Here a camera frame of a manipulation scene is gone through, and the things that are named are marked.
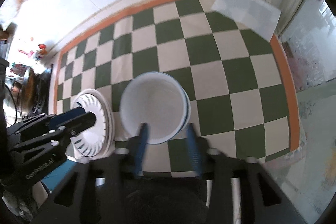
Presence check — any white bowl pink blue pattern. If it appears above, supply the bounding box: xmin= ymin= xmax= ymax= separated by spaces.
xmin=120 ymin=72 xmax=191 ymax=144

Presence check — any black wok on stove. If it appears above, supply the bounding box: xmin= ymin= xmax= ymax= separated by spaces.
xmin=8 ymin=64 xmax=53 ymax=119

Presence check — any green white checkered mat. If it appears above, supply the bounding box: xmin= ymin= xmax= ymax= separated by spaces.
xmin=51 ymin=0 xmax=299 ymax=162

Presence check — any white plate striped rim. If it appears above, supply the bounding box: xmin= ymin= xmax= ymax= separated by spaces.
xmin=67 ymin=89 xmax=115 ymax=163

